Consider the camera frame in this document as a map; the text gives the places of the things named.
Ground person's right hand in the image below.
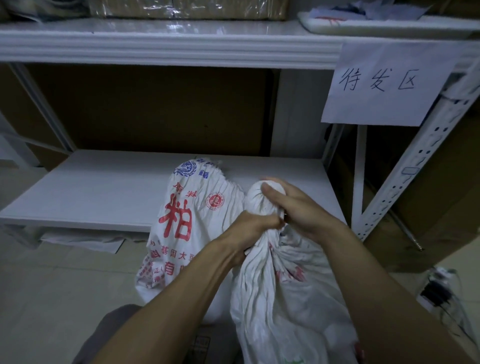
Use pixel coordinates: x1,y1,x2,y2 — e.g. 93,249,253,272
260,177,345,245

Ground person's left hand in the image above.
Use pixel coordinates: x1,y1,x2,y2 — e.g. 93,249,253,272
220,211,286,268

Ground plain white woven sack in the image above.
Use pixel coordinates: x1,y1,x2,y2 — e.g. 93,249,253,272
229,180,365,364

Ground person's right forearm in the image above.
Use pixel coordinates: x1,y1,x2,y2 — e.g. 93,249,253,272
319,220,478,364

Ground person's left forearm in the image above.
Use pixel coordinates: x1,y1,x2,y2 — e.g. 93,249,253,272
92,235,244,364

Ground white sack with red print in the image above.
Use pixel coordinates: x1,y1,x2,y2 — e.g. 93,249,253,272
135,157,249,325

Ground thin metal rod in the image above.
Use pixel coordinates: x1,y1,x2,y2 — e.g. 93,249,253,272
388,210,425,252

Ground flat printed cardboard box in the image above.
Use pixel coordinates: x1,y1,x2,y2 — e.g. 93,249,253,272
187,322,244,364

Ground white handwritten paper sign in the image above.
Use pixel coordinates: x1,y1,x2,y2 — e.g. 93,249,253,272
320,41,466,127

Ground brown cardboard carton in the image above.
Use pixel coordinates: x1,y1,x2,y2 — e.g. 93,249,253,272
330,109,480,274

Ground white metal shelving rack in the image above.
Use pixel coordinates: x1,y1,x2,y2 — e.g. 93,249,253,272
0,17,480,249

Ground white paper sheet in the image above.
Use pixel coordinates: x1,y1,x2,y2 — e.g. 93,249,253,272
39,230,127,255

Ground plastic-wrapped brown box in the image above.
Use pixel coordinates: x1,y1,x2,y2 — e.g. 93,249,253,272
88,0,290,22

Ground white foam tray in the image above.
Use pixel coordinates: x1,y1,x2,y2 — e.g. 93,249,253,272
298,9,480,39

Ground pile of loose papers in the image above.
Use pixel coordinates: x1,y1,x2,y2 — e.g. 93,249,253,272
309,0,432,22

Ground dark plastic bag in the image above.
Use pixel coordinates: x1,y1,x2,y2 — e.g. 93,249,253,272
0,0,91,23

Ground clear bag of black cables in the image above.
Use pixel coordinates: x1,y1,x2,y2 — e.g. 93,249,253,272
416,266,480,354

